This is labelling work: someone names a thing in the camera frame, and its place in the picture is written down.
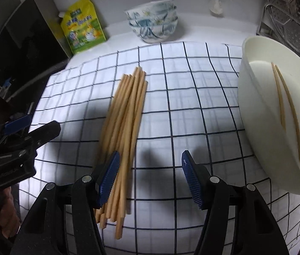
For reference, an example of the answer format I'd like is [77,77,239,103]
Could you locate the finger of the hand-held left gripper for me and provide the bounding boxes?
[0,114,33,136]
[27,120,61,147]

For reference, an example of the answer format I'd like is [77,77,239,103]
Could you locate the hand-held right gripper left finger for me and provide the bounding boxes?
[9,151,120,255]

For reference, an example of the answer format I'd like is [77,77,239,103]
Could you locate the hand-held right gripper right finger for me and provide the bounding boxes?
[181,150,290,255]

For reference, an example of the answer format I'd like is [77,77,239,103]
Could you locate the pile of wooden chopsticks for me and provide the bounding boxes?
[94,66,149,241]

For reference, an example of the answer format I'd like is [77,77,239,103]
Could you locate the cream plastic basin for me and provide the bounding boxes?
[237,36,300,197]

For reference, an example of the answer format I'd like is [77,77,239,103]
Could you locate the tan wooden chopstick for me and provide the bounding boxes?
[274,64,300,165]
[271,62,286,127]

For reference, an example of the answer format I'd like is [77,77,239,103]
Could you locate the person's left hand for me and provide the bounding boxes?
[0,186,21,240]

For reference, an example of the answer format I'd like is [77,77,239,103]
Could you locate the black glass cooktop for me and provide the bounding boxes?
[0,0,69,107]

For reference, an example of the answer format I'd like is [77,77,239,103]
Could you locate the white black-checked cloth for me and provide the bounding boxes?
[19,41,300,255]

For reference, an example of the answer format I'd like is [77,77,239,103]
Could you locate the yellow-green seasoning pouch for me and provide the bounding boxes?
[60,0,107,55]

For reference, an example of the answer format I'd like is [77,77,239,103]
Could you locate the white blue-patterned bowl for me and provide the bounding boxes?
[127,13,179,30]
[124,0,177,22]
[130,23,179,43]

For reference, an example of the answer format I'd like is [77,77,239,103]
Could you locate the perforated metal steamer tray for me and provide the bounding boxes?
[266,0,300,62]

